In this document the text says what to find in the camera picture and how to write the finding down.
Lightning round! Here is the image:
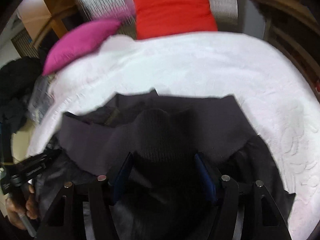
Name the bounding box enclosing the black quilted jacket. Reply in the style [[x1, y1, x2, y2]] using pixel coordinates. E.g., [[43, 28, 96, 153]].
[[46, 91, 295, 239]]

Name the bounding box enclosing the pile of dark clothes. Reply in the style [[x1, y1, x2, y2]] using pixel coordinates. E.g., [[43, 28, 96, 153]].
[[1, 56, 43, 133]]

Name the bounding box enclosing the person's left hand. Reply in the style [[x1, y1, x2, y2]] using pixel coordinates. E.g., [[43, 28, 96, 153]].
[[5, 184, 39, 230]]

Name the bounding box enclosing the cream leather sofa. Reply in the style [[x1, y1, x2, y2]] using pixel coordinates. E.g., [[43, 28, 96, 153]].
[[11, 119, 36, 163]]

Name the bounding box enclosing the grey garment in plastic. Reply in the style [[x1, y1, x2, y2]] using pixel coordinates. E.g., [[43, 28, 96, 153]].
[[28, 75, 54, 125]]

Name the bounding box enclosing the white bed blanket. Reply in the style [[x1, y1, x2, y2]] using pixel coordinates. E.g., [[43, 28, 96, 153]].
[[27, 32, 319, 239]]

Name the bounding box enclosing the magenta pillow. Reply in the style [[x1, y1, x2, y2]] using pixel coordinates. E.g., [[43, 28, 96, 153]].
[[42, 18, 121, 76]]

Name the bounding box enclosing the wooden pillar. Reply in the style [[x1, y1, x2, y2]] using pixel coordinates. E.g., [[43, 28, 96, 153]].
[[32, 0, 78, 48]]

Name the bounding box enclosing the wooden shelf table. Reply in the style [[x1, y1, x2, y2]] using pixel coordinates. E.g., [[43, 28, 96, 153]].
[[250, 0, 319, 93]]

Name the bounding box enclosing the red pillow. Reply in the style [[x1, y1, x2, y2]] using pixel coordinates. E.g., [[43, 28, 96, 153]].
[[133, 0, 218, 40]]

